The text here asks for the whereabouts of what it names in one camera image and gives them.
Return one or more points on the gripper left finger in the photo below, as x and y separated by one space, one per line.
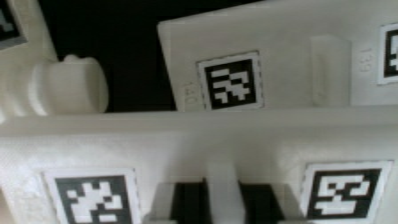
179 204

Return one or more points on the white cabinet door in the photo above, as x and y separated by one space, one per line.
165 143
284 54

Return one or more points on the white cabinet body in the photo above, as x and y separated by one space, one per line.
48 86

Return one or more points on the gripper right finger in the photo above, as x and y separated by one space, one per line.
270 204

